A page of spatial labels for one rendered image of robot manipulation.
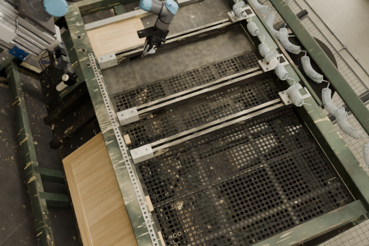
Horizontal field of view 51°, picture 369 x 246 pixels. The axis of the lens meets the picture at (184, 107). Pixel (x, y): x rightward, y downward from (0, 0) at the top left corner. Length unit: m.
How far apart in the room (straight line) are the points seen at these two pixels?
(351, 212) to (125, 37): 1.87
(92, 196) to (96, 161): 0.24
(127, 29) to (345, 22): 5.80
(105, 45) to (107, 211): 1.16
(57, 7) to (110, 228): 1.37
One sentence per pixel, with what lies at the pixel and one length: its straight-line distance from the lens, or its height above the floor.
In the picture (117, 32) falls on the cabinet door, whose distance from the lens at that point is 2.94.
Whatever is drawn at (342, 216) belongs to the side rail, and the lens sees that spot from 2.33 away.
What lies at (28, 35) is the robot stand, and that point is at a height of 0.91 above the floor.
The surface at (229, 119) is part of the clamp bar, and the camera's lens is 2.41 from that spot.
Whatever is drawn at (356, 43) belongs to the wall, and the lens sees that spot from 7.84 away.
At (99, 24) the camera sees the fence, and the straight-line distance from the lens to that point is 2.99.
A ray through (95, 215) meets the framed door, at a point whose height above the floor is 0.41.
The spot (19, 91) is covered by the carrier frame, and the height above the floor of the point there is 0.18.
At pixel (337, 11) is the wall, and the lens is 8.35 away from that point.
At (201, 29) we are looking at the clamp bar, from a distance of 2.85.
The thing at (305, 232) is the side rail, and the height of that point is 1.52.
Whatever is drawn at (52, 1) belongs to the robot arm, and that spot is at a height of 1.21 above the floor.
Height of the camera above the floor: 1.96
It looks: 16 degrees down
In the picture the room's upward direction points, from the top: 55 degrees clockwise
